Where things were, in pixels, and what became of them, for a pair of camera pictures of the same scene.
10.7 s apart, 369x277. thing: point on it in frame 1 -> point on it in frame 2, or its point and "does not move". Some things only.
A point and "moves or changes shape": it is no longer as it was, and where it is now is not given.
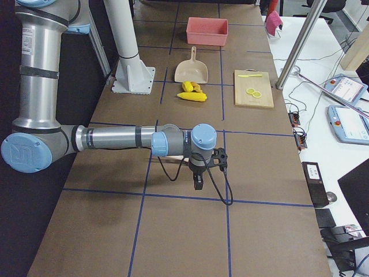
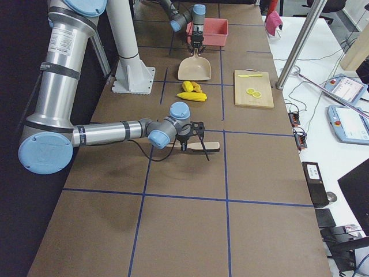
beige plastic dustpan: (192, 70) moves or changes shape
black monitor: (356, 186) does not move
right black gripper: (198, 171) -> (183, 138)
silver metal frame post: (314, 16) does not move
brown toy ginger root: (196, 88) does not move
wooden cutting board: (253, 88) does not move
